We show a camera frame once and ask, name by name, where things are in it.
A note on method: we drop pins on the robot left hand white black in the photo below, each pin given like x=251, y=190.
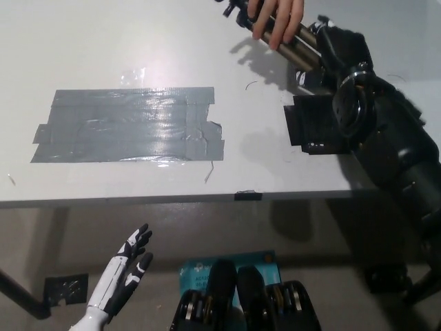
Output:
x=129, y=269

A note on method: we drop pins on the person's bare hand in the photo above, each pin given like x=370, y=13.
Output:
x=279, y=17

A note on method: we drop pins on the bronze tripod with black feet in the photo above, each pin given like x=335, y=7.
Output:
x=299, y=45

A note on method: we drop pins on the black tape patch on floor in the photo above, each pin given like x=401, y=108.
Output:
x=65, y=289

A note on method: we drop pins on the black table leg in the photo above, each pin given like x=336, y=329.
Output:
x=22, y=294

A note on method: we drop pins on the black tape square patch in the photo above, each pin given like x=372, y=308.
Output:
x=313, y=124

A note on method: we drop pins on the teal cardboard router box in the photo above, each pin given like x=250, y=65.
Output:
x=256, y=262

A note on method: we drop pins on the small black tape strip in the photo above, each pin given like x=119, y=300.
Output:
x=248, y=195

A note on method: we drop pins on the grey duct tape patch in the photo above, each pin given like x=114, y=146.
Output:
x=129, y=127

